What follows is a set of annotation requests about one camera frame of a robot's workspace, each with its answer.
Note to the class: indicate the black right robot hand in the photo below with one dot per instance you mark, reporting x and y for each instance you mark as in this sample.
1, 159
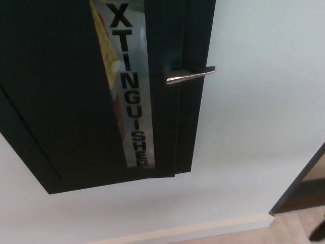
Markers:
319, 230

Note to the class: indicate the black cabinet door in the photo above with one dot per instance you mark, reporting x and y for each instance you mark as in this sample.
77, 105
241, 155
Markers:
50, 76

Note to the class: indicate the red fire extinguisher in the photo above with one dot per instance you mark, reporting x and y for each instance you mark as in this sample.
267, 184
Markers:
119, 111

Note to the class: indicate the white baseboard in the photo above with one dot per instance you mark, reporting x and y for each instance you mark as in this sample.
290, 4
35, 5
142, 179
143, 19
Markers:
203, 226

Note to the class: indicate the yellow inspection tag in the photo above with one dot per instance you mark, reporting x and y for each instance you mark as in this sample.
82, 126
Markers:
104, 43

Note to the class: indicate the black glass door frame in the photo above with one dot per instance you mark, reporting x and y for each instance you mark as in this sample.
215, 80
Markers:
292, 189

